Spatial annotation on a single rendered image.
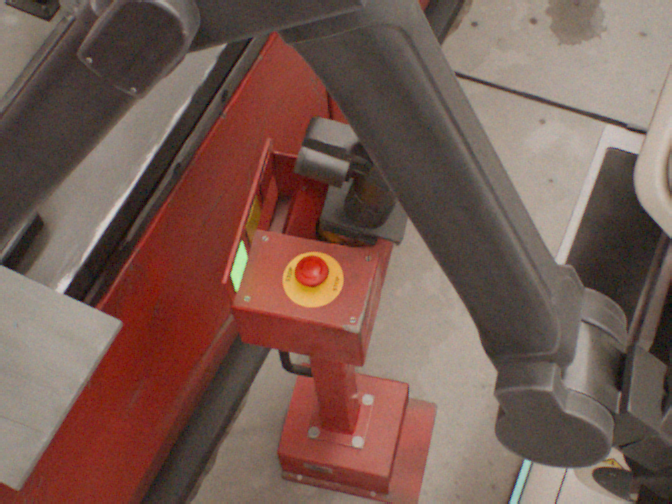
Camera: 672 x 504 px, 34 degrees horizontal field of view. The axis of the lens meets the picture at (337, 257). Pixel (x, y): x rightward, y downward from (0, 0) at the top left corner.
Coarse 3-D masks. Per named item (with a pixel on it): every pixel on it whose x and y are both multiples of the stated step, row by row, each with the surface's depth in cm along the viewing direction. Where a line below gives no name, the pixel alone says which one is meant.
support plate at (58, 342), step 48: (0, 288) 108; (48, 288) 108; (0, 336) 106; (48, 336) 105; (96, 336) 105; (0, 384) 104; (48, 384) 103; (0, 432) 101; (48, 432) 101; (0, 480) 99
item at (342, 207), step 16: (336, 192) 133; (352, 192) 128; (336, 208) 132; (352, 208) 129; (368, 208) 128; (384, 208) 127; (400, 208) 133; (336, 224) 131; (352, 224) 131; (368, 224) 130; (384, 224) 132; (400, 224) 133; (400, 240) 132
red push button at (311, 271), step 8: (312, 256) 129; (304, 264) 129; (312, 264) 129; (320, 264) 129; (296, 272) 129; (304, 272) 128; (312, 272) 128; (320, 272) 128; (328, 272) 129; (304, 280) 128; (312, 280) 128; (320, 280) 128
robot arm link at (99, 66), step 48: (96, 0) 56; (144, 0) 51; (192, 0) 53; (48, 48) 64; (96, 48) 55; (144, 48) 54; (48, 96) 63; (96, 96) 62; (144, 96) 57; (0, 144) 68; (48, 144) 67; (96, 144) 67; (0, 192) 72; (48, 192) 71; (0, 240) 77
